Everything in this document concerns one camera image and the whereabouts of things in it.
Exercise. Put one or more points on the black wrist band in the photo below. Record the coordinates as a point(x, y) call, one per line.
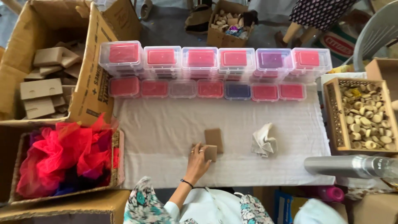
point(187, 183)

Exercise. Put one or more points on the white plastic chair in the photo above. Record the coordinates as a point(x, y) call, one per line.
point(376, 34)

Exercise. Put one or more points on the silver metal bottle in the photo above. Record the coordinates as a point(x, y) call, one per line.
point(342, 167)

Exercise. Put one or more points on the brown cardboard rectangle piece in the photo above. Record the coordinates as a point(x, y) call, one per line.
point(214, 140)

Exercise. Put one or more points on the floral scarf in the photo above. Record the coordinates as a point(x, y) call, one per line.
point(146, 205)

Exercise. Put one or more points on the rows of clear plastic boxes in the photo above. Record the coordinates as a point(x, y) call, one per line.
point(214, 67)

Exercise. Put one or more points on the small brown cardboard piece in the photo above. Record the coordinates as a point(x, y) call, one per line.
point(211, 153)

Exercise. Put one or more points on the basket of red tulle fabric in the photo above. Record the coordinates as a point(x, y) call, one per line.
point(67, 158)

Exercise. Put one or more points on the pile of wooden knobs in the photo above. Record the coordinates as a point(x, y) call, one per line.
point(367, 118)

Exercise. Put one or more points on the blue carton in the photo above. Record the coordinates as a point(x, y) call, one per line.
point(282, 207)

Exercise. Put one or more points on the crumpled white cloth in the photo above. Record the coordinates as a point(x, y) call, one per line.
point(263, 140)

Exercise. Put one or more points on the white plastic bag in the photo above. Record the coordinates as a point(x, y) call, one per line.
point(317, 213)

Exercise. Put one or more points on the brown cardboard carton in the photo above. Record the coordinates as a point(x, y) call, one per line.
point(377, 209)

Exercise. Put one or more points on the pink bottle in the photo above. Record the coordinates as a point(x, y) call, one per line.
point(331, 193)

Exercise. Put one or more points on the large cardboard box of inserts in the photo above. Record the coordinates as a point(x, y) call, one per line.
point(53, 68)

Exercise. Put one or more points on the beige sandal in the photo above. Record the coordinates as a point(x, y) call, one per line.
point(146, 10)

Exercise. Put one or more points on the white table cloth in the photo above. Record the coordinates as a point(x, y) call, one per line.
point(236, 121)

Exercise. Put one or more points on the brown bag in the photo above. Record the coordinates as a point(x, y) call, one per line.
point(199, 19)

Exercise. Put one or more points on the small open cardboard box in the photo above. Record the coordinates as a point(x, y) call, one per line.
point(384, 74)

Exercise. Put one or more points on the red labelled sack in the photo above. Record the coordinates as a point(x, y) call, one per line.
point(337, 42)

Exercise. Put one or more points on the person's left fingers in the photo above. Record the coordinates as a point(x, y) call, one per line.
point(197, 148)

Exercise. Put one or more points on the cardboard box of wooden blocks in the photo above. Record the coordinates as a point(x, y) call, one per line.
point(227, 28)

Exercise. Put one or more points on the plain brown cardboard box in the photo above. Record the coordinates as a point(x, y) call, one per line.
point(62, 210)

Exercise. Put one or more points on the wooden tray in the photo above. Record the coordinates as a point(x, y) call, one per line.
point(332, 118)

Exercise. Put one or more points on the person's left hand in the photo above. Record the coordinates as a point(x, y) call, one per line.
point(197, 165)

